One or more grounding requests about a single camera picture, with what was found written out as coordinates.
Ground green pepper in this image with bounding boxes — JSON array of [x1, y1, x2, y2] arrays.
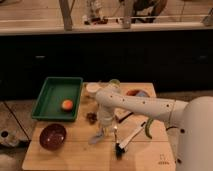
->
[[145, 118, 154, 139]]

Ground blue sponge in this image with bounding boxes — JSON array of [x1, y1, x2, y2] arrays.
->
[[136, 91, 150, 97]]

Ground dark red bowl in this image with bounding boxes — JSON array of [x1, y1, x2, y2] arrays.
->
[[39, 123, 67, 151]]

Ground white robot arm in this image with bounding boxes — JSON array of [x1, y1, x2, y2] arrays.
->
[[95, 85, 213, 171]]

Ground wooden block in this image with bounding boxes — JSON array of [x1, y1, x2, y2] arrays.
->
[[115, 109, 132, 123]]

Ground black cable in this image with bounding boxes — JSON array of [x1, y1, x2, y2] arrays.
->
[[165, 125, 178, 132]]

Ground dark brown grape bunch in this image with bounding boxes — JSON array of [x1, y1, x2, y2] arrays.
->
[[86, 113, 97, 124]]

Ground grey-blue towel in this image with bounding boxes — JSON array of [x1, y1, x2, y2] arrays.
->
[[88, 131, 105, 145]]

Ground green plastic tray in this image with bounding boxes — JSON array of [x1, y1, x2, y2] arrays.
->
[[32, 77, 83, 122]]

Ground orange fruit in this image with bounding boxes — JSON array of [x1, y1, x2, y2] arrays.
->
[[61, 99, 73, 111]]

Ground black and white marker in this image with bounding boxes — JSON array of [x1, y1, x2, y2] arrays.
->
[[113, 126, 119, 159]]

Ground white small cup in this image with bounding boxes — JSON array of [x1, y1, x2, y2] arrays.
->
[[86, 83, 101, 97]]

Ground green plastic cup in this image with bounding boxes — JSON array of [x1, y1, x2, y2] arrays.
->
[[109, 79, 120, 87]]

